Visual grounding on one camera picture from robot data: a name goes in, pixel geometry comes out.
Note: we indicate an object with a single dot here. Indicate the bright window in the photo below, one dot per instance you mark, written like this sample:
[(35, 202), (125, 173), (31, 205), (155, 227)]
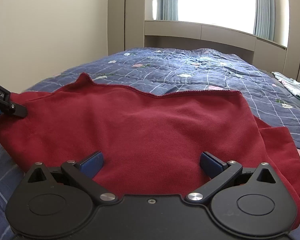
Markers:
[(216, 2)]

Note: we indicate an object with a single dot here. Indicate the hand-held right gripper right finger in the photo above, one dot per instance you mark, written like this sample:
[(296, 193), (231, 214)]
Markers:
[(210, 166)]

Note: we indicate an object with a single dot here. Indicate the blue plaid floral quilt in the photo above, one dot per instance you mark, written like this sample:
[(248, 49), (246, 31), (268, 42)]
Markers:
[(190, 67)]

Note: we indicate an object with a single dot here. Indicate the tall beige wardrobe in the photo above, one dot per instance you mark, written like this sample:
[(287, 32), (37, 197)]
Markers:
[(298, 30), (126, 15)]

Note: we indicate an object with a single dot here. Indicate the light floral cloth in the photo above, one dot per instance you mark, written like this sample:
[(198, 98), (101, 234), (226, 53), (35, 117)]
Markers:
[(293, 85)]

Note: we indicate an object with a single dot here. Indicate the red sweater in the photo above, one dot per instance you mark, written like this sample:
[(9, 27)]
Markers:
[(152, 130)]

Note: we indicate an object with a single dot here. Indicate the light blue curtain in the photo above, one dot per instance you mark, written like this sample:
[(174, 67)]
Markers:
[(167, 0), (265, 8)]

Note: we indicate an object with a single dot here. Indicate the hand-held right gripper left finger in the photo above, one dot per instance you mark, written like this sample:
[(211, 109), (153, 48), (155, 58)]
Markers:
[(92, 165)]

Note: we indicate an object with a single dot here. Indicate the beige window ledge cabinet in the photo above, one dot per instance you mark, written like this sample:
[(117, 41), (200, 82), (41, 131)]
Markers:
[(202, 36)]

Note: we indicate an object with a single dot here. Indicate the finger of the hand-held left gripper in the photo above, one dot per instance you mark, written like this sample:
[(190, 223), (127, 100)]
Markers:
[(18, 110)]

